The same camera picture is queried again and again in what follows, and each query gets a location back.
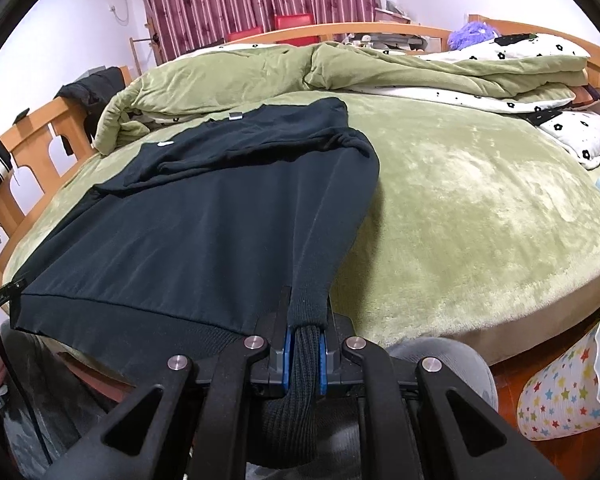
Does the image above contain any dark navy sweatshirt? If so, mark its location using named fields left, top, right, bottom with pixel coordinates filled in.
left=10, top=98, right=379, bottom=442

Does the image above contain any green plush bed sheet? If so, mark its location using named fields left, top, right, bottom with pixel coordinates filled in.
left=3, top=90, right=600, bottom=363

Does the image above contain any star-print fabric bin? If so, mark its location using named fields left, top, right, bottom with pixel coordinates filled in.
left=516, top=320, right=600, bottom=441

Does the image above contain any green plush quilt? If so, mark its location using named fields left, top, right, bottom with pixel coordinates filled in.
left=93, top=34, right=590, bottom=156

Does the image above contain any black jacket on bedframe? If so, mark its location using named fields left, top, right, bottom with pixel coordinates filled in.
left=56, top=66, right=125, bottom=143

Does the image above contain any red chair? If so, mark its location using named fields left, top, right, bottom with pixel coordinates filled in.
left=225, top=13, right=320, bottom=47

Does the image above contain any wooden coat rack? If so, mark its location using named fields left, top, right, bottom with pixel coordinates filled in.
left=129, top=18, right=166, bottom=75

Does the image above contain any cluttered desk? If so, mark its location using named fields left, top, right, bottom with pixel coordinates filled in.
left=340, top=0, right=446, bottom=53

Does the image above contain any white flower-print pillow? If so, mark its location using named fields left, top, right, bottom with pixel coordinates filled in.
left=407, top=34, right=600, bottom=170

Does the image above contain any purple plush toy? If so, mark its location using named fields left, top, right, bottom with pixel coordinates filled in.
left=446, top=21, right=501, bottom=51

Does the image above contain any wooden bed frame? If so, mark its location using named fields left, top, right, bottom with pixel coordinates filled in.
left=0, top=14, right=600, bottom=286

